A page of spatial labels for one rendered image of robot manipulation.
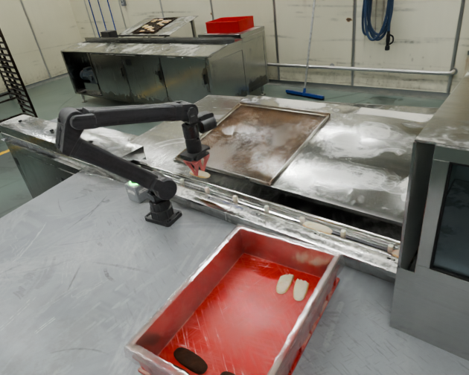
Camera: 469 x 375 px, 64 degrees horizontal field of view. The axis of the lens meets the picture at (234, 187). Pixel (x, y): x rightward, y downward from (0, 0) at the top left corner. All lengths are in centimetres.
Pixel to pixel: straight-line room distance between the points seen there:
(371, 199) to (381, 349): 50
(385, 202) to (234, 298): 56
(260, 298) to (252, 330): 10
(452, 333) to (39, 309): 106
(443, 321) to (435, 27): 405
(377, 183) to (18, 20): 795
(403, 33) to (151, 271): 414
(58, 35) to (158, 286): 809
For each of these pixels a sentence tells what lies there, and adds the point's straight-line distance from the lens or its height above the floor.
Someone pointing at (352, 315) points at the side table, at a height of 82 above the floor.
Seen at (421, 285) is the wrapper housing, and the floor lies 98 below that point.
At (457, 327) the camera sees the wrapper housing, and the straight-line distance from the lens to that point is 93.
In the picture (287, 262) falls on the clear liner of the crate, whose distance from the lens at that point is 110.
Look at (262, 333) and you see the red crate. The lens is 97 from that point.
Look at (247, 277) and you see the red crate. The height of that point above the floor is 82.
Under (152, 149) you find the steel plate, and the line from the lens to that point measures 200.
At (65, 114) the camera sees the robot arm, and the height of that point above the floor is 130.
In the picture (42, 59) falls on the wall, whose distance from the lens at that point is 879.
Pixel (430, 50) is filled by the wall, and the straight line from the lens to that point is 479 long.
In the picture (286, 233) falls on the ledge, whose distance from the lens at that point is 118.
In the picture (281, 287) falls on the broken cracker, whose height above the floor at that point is 83.
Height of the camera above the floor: 160
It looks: 31 degrees down
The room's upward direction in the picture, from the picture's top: 9 degrees counter-clockwise
